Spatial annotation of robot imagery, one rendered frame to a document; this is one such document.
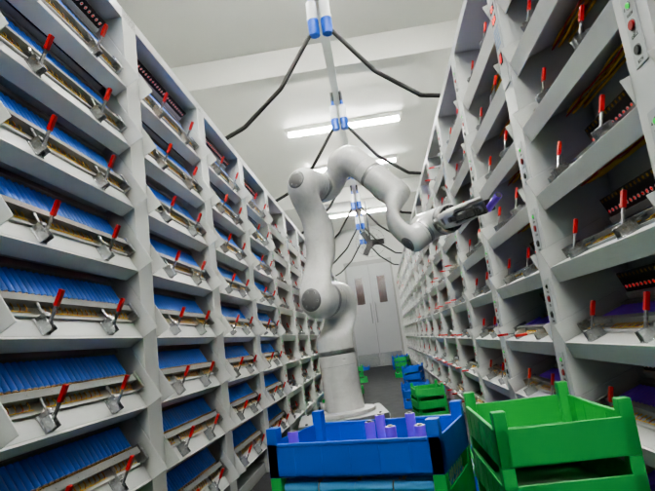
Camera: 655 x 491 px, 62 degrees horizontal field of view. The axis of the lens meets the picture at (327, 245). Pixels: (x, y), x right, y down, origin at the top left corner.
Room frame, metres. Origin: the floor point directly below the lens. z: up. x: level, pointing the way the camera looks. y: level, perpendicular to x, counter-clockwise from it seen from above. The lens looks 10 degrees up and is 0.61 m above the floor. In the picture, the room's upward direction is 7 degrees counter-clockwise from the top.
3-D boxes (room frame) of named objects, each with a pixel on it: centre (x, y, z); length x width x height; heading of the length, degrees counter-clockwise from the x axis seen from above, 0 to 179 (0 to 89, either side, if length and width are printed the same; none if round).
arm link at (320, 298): (1.77, 0.04, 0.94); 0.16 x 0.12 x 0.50; 151
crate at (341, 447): (1.01, -0.03, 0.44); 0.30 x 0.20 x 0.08; 67
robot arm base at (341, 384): (1.80, 0.01, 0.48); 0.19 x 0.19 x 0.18
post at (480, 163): (2.20, -0.74, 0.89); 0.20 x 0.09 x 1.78; 86
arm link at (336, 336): (1.83, 0.00, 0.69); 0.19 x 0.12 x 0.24; 151
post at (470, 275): (2.90, -0.79, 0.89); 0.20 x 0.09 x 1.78; 86
